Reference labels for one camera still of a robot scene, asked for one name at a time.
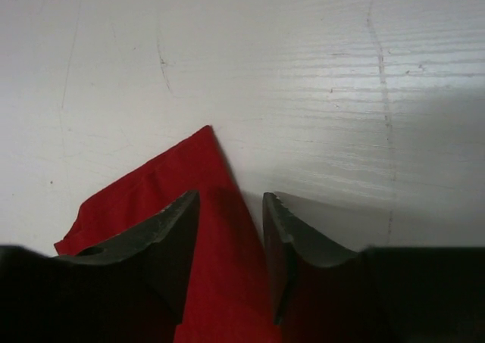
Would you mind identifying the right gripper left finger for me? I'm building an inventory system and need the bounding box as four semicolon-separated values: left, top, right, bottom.
1;191;200;342

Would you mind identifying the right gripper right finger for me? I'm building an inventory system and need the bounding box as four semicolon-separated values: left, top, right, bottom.
262;192;484;342

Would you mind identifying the red t-shirt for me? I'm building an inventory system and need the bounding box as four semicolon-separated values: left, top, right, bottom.
55;126;281;342

